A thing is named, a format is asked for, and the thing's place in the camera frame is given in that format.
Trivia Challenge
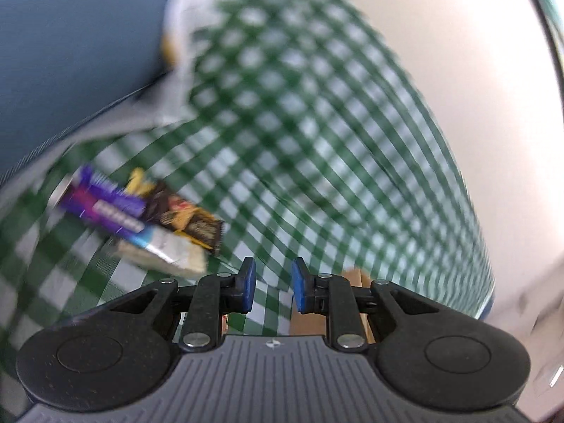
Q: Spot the blue denim cloth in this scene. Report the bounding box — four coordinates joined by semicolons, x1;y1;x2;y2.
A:
0;0;178;186

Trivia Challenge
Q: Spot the purple snack packet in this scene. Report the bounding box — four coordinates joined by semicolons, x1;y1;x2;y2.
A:
57;165;149;239

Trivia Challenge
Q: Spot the green checked cloth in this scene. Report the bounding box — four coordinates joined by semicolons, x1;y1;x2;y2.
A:
0;0;498;423

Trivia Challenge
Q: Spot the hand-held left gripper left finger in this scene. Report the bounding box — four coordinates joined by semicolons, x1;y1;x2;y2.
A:
88;256;257;353

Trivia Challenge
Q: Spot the dark brown snack bar packet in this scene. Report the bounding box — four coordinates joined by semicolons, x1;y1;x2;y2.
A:
141;180;226;257

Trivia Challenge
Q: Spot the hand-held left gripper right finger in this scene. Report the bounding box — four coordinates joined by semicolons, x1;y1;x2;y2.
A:
291;256;459;353

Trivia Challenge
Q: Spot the white wafer packet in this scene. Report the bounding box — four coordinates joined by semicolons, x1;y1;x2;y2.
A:
112;225;209;279

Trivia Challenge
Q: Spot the gold snack packet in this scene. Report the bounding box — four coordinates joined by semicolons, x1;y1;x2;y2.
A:
125;167;158;197

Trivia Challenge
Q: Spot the brown cardboard box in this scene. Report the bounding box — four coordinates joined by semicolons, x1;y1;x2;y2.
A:
288;268;378;345

